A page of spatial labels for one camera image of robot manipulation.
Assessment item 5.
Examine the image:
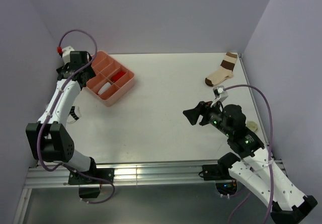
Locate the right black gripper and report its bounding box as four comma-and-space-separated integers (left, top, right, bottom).
182, 97, 231, 136

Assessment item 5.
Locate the white sock with black stripes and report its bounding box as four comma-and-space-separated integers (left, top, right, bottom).
98, 82, 112, 95

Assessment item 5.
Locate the beige reindeer sock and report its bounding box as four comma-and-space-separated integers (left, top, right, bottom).
111, 70, 126, 83

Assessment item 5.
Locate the black white striped ankle sock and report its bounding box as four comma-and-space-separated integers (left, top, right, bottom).
67, 106, 82, 124

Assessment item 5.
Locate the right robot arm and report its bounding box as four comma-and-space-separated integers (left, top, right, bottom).
183, 101, 317, 223

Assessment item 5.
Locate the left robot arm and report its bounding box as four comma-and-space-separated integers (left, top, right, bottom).
26, 51, 98, 183

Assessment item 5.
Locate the pink compartment organizer tray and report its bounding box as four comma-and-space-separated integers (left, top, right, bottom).
87, 51, 135, 107

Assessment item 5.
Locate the cream brown striped sock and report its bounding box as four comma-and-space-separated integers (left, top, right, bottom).
205, 52, 238, 87

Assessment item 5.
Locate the pale green ankle sock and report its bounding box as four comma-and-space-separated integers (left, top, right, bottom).
246, 121, 258, 132

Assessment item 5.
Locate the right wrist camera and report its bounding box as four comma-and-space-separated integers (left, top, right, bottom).
210, 86, 228, 107

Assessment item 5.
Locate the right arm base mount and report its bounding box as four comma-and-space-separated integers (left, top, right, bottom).
198, 164, 242, 199

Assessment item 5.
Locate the aluminium table front rail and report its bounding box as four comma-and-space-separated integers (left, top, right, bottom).
23, 160, 217, 189

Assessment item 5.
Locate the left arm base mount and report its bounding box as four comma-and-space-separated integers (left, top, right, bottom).
68, 168, 115, 204

